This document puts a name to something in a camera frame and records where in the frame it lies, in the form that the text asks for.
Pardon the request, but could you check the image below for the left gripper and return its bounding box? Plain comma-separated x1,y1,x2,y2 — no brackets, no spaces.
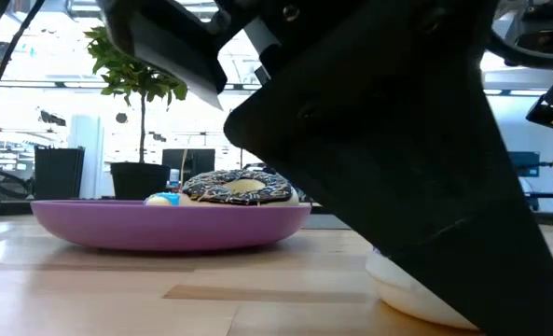
182,0,500,78

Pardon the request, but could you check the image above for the small purple sprinkled donut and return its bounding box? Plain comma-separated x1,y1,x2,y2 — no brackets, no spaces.
365,246,480,331

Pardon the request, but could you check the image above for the large chocolate sprinkled donut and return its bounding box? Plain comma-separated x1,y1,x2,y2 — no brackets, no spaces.
181,168,301,208

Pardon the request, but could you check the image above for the large blue iced donut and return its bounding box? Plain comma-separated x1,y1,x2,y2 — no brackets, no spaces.
144,191,183,207

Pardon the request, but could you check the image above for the green leafy plant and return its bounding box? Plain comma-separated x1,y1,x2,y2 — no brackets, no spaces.
83,25,189,164

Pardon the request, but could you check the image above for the black computer monitor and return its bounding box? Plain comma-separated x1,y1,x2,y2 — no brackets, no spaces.
161,147,217,184

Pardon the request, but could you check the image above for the black plant pot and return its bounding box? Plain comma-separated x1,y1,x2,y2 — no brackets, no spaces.
110,161,173,202

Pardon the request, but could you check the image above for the black bin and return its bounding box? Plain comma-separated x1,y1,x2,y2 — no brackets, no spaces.
33,145,87,201

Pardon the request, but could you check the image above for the purple round plate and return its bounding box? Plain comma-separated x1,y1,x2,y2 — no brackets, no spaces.
30,199,313,253

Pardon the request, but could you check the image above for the dark wall screen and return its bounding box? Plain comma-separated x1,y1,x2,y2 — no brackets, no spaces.
511,150,542,178

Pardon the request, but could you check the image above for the black left wrist camera cable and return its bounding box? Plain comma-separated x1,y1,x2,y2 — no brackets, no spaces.
487,26,553,73

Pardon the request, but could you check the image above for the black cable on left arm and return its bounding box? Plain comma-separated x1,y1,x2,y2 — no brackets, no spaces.
0,0,46,118

